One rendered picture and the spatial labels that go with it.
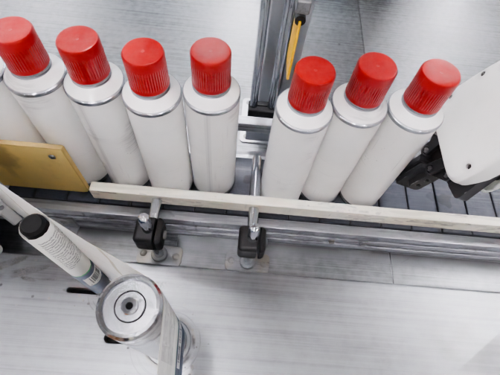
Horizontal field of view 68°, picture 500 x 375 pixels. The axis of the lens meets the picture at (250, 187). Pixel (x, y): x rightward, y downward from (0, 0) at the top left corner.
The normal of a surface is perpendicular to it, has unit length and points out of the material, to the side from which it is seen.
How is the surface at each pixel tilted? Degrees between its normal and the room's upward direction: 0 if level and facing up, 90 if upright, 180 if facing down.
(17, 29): 3
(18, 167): 90
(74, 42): 3
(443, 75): 3
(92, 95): 42
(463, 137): 68
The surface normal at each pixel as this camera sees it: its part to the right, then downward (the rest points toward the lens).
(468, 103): -0.91, -0.25
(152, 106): 0.15, 0.22
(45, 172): -0.06, 0.87
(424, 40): 0.07, -0.48
